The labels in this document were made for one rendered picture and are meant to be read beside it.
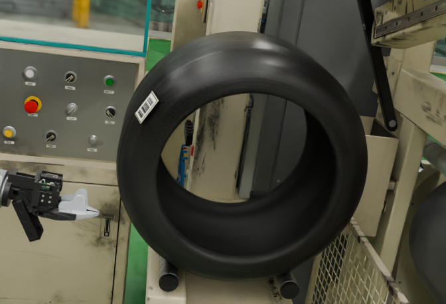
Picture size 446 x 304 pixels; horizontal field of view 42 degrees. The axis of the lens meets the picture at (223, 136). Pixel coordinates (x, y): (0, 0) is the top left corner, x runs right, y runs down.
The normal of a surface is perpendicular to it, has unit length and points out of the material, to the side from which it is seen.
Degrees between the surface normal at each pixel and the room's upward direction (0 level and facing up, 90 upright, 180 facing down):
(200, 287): 0
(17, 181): 90
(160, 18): 90
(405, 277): 90
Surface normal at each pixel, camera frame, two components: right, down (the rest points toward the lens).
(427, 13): -0.99, -0.10
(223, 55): -0.06, -0.46
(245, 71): 0.08, 0.15
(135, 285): 0.14, -0.94
